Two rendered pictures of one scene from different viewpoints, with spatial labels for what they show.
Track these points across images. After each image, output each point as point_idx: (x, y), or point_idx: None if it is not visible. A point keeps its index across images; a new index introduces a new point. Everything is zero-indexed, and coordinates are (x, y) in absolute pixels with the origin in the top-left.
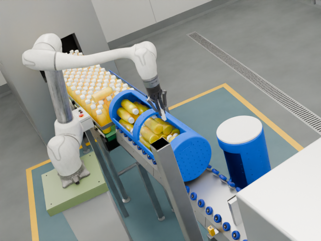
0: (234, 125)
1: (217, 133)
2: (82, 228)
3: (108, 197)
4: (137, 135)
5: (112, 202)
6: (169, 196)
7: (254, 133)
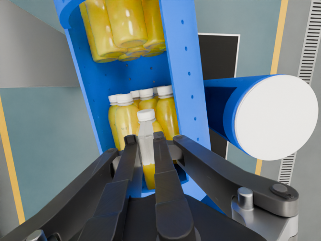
0: (278, 104)
1: (242, 105)
2: None
3: (7, 87)
4: (62, 21)
5: (22, 81)
6: None
7: (286, 150)
